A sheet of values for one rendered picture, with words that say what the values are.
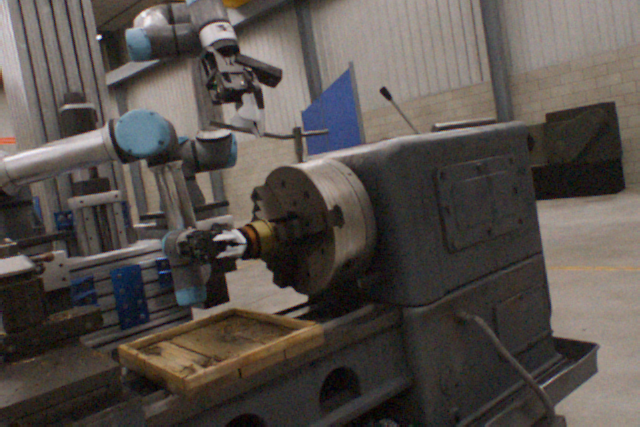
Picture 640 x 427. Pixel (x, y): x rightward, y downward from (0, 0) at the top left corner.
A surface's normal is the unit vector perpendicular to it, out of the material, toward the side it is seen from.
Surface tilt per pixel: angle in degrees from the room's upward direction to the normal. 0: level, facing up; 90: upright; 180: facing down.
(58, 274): 90
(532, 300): 90
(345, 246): 106
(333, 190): 59
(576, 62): 90
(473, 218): 90
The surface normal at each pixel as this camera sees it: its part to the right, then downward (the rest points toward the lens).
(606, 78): -0.65, 0.15
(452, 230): 0.61, -0.06
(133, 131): 0.22, 0.00
